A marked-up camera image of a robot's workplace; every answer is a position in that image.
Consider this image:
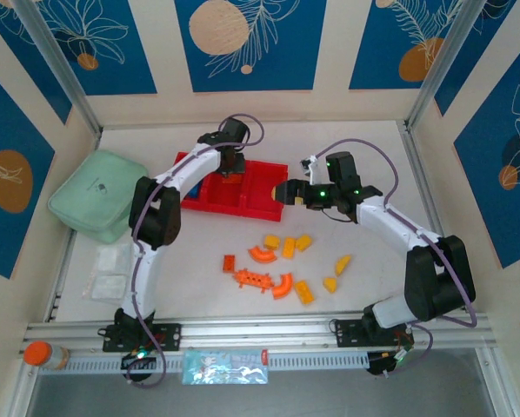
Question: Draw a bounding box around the orange arch lego piece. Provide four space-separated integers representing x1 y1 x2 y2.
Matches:
247 245 280 265

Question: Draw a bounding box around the aluminium frame leg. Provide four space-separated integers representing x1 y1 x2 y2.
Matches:
7 364 42 417
475 347 516 417

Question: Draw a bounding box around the yellow quarter-round lego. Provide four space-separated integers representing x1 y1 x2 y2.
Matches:
334 255 353 278

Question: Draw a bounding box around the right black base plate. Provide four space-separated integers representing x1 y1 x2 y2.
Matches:
332 319 416 348

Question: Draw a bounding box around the aluminium frame post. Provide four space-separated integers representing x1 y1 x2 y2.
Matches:
405 0 481 131
14 0 103 138

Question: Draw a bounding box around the aluminium mounting rail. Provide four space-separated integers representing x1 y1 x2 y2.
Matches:
23 310 491 348

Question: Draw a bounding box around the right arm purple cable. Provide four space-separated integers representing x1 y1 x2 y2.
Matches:
314 137 478 379

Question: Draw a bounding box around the aluminium side rail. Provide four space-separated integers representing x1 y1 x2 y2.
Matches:
44 229 77 325
398 123 468 314

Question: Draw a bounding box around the long orange spiky lego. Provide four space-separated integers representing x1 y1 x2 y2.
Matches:
232 268 275 293

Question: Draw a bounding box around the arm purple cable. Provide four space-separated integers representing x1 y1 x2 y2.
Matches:
127 113 266 390
314 137 478 379

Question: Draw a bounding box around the white slotted cable duct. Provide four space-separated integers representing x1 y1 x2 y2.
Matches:
37 350 370 374

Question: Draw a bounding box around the right green-lit controller board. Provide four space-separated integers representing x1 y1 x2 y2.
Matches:
366 349 411 378

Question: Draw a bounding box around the light blue snack packet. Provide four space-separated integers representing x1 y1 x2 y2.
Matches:
182 348 270 386

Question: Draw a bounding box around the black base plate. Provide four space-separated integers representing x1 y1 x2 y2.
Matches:
332 319 416 348
102 323 183 353

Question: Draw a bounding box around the red three-compartment tray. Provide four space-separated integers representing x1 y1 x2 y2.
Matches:
172 150 289 223

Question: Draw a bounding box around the yellow lego plate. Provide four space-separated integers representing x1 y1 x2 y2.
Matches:
294 280 317 306

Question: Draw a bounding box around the orange curved lego piece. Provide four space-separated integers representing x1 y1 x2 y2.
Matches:
270 272 295 301

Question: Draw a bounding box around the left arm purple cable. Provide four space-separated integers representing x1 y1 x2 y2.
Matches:
127 113 266 390

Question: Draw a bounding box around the left green-lit controller board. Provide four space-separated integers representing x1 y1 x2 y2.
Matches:
119 349 157 386

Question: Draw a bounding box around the orange-capped bottle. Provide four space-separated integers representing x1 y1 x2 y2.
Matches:
23 341 71 371

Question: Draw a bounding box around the mint green zip pouch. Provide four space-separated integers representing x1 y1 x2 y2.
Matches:
46 149 150 243

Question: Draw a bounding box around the clear plastic bag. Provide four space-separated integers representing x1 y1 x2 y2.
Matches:
82 242 133 301

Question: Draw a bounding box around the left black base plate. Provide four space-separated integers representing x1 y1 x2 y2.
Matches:
102 323 183 353

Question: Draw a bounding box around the green-lit controller board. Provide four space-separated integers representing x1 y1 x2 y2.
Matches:
119 349 157 386
366 349 411 378

